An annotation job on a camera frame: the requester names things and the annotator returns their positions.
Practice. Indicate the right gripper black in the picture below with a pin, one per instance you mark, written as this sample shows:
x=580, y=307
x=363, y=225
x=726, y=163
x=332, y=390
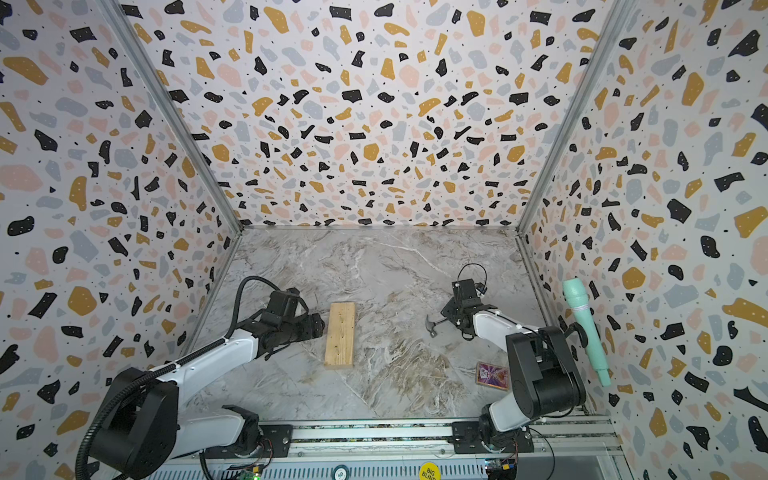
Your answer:
x=454, y=312

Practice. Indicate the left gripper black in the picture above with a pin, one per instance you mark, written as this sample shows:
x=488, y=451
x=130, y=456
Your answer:
x=314, y=330

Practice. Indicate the steel claw hammer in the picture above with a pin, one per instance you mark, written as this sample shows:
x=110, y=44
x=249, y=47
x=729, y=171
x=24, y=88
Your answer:
x=431, y=326

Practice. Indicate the light wooden block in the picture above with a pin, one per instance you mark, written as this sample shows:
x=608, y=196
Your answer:
x=339, y=353

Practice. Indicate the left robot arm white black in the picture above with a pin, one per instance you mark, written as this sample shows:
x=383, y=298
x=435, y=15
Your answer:
x=139, y=425

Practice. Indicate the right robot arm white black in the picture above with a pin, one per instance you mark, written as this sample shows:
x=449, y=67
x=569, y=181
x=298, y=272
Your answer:
x=543, y=376

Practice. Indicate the purple card box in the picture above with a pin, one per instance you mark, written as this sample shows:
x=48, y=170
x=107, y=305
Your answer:
x=492, y=376

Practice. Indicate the yellow round sticker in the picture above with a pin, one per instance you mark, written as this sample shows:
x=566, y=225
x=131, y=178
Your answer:
x=429, y=471

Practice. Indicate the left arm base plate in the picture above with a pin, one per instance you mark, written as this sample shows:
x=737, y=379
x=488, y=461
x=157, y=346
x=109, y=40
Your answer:
x=264, y=442

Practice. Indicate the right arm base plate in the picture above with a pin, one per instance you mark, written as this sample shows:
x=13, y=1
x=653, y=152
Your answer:
x=474, y=438

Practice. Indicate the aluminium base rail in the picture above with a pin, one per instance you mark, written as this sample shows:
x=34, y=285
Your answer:
x=578, y=447

